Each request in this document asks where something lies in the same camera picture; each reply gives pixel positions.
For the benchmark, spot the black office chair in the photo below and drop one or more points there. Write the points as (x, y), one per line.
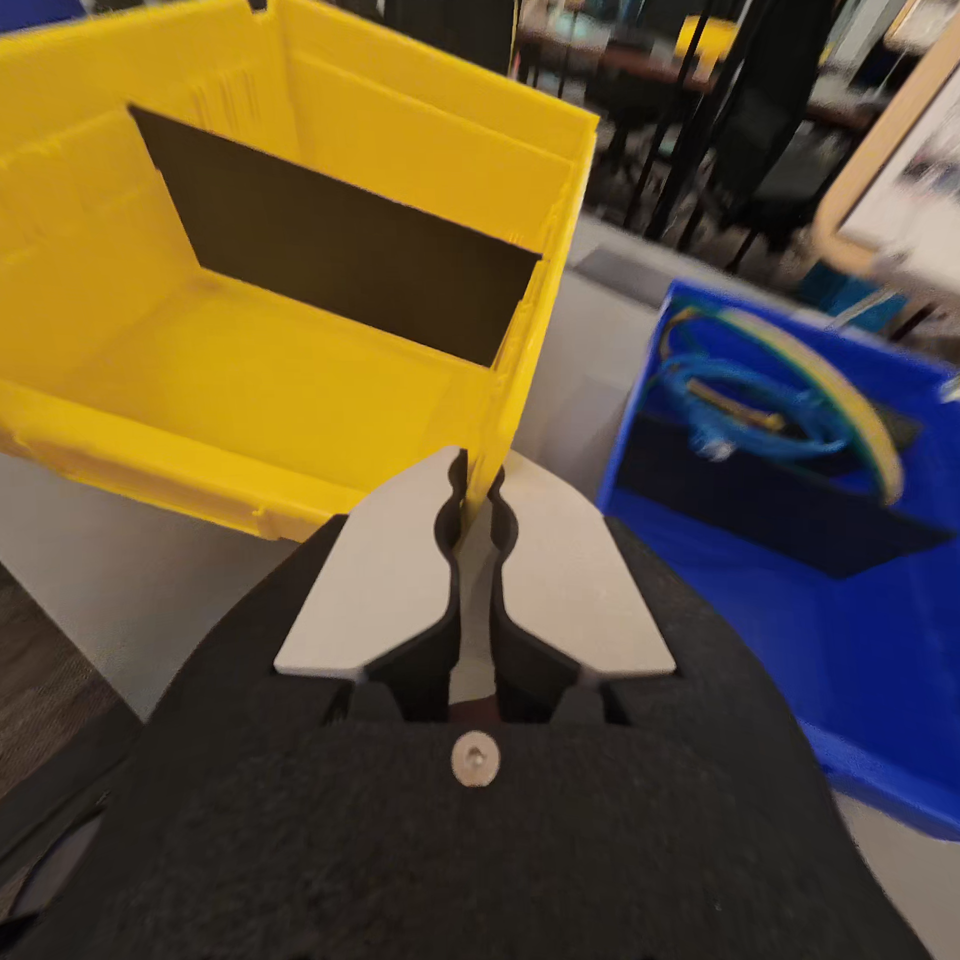
(772, 150)

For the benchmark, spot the blue plastic bin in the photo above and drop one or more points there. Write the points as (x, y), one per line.
(825, 637)

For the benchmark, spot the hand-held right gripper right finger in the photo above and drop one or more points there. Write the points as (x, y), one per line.
(577, 592)

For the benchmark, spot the instruction sheet board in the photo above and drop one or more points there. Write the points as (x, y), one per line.
(922, 172)

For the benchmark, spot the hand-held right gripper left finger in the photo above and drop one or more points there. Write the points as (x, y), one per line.
(382, 585)

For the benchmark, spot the yellow plastic bin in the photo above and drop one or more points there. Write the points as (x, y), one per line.
(225, 375)

